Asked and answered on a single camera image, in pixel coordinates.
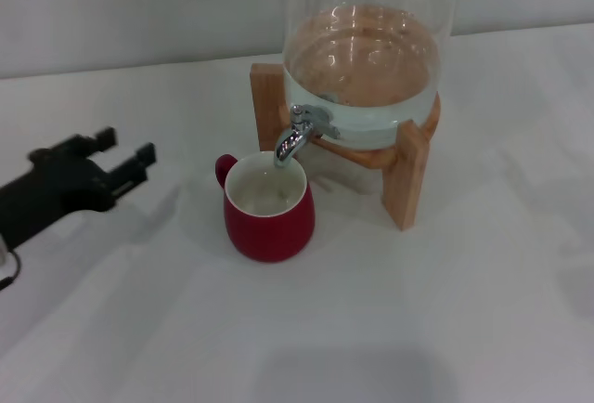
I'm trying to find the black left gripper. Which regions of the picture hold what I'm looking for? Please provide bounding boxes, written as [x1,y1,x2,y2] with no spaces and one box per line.
[0,126,158,249]

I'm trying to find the red ceramic cup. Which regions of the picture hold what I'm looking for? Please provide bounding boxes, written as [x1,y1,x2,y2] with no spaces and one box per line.
[213,151,316,264]

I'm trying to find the chrome faucet tap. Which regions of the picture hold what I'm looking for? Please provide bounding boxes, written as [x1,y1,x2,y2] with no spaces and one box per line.
[273,103,342,170]

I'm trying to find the glass water dispenser jar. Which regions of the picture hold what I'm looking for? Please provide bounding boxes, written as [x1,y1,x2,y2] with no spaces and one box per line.
[280,0,463,151]

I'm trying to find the wooden dispenser stand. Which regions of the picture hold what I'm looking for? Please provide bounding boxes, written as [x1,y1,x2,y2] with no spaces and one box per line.
[249,62,431,232]

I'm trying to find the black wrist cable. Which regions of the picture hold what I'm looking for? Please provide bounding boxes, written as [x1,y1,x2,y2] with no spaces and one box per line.
[0,247,22,291]

